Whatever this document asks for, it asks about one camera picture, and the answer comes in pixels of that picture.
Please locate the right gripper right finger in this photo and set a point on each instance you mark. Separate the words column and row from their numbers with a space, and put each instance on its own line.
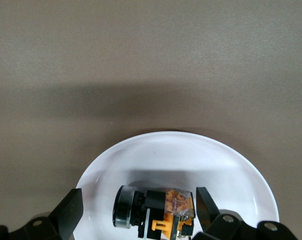
column 210, row 220

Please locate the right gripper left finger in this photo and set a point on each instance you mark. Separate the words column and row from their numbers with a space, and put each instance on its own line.
column 68, row 212

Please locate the orange push-button switch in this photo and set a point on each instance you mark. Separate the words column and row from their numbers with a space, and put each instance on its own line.
column 153, row 207

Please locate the white round plate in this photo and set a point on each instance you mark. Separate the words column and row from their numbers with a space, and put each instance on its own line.
column 178, row 155

